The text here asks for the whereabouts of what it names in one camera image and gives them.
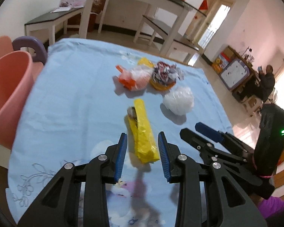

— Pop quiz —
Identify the wooden desk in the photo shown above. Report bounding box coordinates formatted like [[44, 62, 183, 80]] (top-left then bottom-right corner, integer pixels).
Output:
[[224, 44, 265, 116]]

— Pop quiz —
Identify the yellow plastic bag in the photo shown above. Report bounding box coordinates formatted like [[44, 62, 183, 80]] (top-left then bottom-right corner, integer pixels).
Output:
[[126, 99, 160, 164]]

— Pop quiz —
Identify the orange white plastic bag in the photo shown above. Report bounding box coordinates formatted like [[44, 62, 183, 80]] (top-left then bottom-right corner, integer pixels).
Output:
[[115, 65, 150, 91]]

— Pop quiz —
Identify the purple framed drawing board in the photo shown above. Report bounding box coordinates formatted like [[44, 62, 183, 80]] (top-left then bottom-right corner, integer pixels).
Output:
[[220, 59, 249, 91]]

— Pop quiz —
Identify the pink plastic bucket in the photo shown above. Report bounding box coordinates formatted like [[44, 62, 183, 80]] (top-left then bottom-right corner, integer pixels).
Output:
[[0, 50, 35, 150]]

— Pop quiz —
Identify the glass door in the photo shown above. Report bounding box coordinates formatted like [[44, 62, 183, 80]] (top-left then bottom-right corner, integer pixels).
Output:
[[197, 1, 232, 55]]

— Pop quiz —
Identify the printed wrapper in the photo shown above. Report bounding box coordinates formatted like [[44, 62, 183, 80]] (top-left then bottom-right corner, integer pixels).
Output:
[[152, 61, 185, 84]]

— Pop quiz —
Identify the black-top white bench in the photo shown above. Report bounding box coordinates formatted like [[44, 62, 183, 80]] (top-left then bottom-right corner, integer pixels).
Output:
[[134, 15, 200, 67], [24, 6, 84, 46]]

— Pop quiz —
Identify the light blue floral tablecloth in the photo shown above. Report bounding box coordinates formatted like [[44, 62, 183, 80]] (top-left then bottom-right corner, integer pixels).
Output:
[[6, 38, 233, 227]]

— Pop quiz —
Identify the white plastic bag ball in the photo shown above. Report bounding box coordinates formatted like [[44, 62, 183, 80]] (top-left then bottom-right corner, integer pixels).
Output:
[[162, 86, 194, 116]]

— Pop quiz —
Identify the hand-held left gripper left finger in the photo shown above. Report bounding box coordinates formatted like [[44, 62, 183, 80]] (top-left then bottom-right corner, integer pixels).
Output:
[[17, 132, 128, 227]]

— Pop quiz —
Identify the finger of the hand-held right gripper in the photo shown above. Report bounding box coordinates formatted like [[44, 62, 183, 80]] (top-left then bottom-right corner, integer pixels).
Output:
[[195, 122, 255, 155], [179, 128, 248, 165]]

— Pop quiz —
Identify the dark red paper bag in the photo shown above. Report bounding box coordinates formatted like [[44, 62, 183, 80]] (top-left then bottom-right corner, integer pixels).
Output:
[[91, 0, 107, 13]]

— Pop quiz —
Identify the colourful cardboard box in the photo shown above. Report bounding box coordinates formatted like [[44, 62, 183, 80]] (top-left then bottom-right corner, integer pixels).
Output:
[[212, 52, 230, 72]]

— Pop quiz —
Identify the pink purple child chair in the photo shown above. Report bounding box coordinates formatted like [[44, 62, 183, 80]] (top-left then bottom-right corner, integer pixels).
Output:
[[0, 35, 48, 76]]

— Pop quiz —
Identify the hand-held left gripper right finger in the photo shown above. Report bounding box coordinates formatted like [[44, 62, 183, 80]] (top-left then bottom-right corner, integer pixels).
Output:
[[157, 131, 268, 227]]

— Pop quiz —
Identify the yellow plastic wrapper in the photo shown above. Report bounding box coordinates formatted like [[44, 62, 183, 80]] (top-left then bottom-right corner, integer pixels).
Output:
[[138, 57, 155, 68]]

